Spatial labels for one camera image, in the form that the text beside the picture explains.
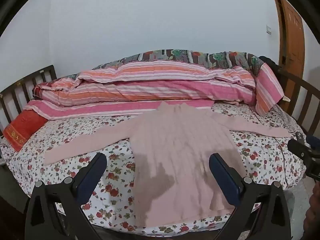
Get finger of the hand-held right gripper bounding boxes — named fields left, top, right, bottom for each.
left=287, top=139, right=313, bottom=156

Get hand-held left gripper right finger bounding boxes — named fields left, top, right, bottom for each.
left=209, top=153, right=299, bottom=240

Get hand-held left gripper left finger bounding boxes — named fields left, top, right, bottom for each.
left=24, top=152, right=108, bottom=240

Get pink knit sweater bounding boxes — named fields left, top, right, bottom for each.
left=44, top=102, right=292, bottom=228

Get person's right forearm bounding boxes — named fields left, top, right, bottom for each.
left=303, top=183, right=320, bottom=240

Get floral bed sheet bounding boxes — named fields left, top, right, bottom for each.
left=0, top=102, right=310, bottom=235

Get red embroidered pillow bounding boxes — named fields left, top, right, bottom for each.
left=3, top=110, right=48, bottom=152

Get brown wooden door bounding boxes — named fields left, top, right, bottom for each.
left=271, top=0, right=306, bottom=100

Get pink orange striped quilt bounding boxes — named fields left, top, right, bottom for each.
left=24, top=60, right=284, bottom=120

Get dark wooden bed headboard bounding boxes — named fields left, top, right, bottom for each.
left=0, top=65, right=58, bottom=130

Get dark floral patterned quilt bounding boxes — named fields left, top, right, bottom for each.
left=92, top=49, right=265, bottom=77

